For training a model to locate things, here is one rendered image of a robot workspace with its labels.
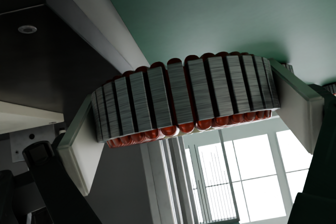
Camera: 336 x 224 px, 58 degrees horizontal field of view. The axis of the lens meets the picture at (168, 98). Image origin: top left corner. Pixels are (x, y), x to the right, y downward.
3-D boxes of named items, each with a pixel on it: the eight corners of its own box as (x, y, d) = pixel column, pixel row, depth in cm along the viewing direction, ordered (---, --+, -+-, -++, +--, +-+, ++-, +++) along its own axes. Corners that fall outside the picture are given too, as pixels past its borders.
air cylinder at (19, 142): (8, 129, 49) (11, 163, 48) (52, 120, 48) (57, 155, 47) (25, 130, 54) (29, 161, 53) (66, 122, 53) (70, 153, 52)
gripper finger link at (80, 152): (89, 196, 15) (74, 199, 15) (109, 130, 22) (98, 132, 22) (70, 145, 14) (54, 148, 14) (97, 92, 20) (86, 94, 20)
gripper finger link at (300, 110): (308, 100, 13) (325, 96, 13) (262, 59, 20) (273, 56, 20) (309, 156, 14) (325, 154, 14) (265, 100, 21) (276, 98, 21)
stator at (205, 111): (56, 77, 14) (66, 156, 14) (294, 28, 14) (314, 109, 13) (116, 103, 25) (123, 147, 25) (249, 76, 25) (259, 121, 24)
